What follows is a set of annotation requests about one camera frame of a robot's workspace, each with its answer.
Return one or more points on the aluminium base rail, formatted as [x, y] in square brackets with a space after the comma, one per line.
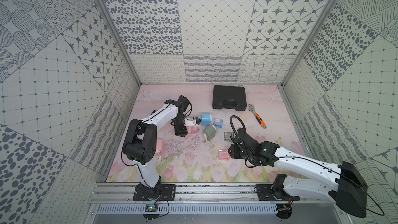
[123, 198]

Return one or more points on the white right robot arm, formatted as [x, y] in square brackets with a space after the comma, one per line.
[341, 184]

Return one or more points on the grey-green transparent tray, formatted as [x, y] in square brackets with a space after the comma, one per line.
[227, 136]

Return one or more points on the black plastic tool case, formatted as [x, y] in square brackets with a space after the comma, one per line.
[229, 97]

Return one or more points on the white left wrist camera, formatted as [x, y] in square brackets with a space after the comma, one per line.
[192, 122]

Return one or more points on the pink pencil sharpener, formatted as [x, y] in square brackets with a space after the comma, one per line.
[260, 139]
[160, 147]
[192, 130]

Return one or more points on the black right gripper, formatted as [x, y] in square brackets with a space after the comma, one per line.
[233, 152]

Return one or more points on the orange handled adjustable wrench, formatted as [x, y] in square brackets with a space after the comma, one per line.
[251, 108]

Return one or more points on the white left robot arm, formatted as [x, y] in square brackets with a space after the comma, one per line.
[140, 142]

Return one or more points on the pink transparent tray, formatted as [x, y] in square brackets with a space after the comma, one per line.
[223, 154]

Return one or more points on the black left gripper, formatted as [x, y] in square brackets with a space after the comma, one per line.
[180, 129]

